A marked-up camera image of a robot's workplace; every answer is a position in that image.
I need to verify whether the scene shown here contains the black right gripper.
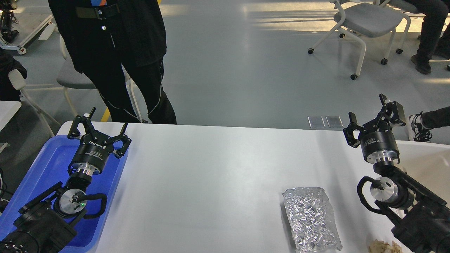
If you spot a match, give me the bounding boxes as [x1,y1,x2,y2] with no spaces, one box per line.
[343,93,406,164]

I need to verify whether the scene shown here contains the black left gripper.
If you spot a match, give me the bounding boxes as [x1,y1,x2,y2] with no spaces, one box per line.
[67,108,131,175]

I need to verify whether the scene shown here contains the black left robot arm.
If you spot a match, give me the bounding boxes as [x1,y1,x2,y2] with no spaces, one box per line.
[1,110,131,253]

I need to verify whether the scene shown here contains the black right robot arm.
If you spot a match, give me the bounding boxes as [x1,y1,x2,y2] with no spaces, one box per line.
[343,93,450,253]

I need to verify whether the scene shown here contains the seated person black trousers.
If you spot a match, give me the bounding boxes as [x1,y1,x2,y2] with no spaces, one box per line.
[406,107,450,142]

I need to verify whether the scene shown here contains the left metal floor plate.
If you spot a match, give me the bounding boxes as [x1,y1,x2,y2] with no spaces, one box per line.
[308,116,326,128]

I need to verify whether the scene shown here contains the blue plastic tray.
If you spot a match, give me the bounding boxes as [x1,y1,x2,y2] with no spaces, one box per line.
[0,136,128,253]

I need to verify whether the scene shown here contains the white plastic bin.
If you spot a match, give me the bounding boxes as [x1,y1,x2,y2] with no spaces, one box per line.
[393,141,450,207]

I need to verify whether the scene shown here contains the white side table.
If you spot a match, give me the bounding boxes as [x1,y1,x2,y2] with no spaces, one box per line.
[0,101,21,131]

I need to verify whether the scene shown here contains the standing person in black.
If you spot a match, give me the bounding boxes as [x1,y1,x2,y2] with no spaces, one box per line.
[48,0,177,124]

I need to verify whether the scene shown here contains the white chair far left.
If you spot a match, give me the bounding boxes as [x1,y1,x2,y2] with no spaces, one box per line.
[8,69,61,137]

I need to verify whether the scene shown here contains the person at left edge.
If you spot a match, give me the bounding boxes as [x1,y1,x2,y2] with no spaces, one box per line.
[0,48,27,101]

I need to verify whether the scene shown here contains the white chair right background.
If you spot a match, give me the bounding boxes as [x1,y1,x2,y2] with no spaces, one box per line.
[308,0,403,80]

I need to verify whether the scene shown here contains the crumpled silver foil bag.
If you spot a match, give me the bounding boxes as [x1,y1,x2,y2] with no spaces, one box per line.
[282,186,343,253]

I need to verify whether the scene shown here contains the white equipment base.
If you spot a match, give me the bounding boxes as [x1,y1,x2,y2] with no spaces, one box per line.
[0,0,56,54]

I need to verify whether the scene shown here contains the crumpled brown paper wad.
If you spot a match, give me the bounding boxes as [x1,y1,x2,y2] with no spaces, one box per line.
[369,240,403,253]

